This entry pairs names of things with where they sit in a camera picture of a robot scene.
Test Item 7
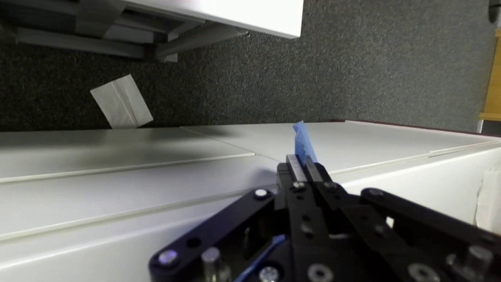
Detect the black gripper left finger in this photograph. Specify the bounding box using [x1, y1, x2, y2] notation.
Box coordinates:
[147, 155, 315, 282]

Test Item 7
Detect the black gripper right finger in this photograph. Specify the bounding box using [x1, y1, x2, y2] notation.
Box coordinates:
[305, 158, 501, 282]

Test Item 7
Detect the blue cloth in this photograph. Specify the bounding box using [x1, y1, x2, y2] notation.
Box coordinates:
[293, 120, 319, 166]

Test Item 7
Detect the white paper sheet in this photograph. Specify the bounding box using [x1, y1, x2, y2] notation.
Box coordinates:
[89, 73, 155, 130]

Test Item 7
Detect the yellow wooden door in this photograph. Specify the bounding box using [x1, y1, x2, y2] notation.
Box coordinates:
[479, 25, 501, 124]

